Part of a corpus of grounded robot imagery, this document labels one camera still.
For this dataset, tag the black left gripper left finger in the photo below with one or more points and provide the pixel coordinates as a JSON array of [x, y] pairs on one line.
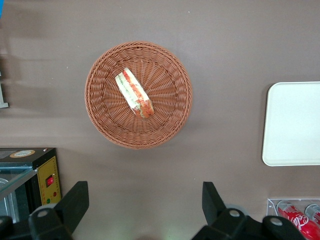
[[72, 205]]

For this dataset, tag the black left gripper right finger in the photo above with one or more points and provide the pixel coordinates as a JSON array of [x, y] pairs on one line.
[[215, 212]]

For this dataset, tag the triangle sandwich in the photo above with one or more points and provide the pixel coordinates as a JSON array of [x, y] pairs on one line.
[[133, 93]]

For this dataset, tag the round brown wicker basket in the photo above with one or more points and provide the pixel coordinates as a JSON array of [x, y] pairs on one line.
[[165, 112]]

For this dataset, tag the cream plastic tray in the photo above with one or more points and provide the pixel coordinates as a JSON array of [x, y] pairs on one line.
[[292, 125]]

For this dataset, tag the clear acrylic snack tray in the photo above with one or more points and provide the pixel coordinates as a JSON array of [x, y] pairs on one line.
[[2, 97]]

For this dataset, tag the black food warmer display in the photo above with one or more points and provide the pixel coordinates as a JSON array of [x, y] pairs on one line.
[[47, 170]]

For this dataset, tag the clear acrylic bottle rack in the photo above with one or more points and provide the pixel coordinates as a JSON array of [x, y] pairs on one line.
[[271, 207]]

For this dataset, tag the blue object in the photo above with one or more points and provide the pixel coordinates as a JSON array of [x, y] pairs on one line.
[[1, 6]]

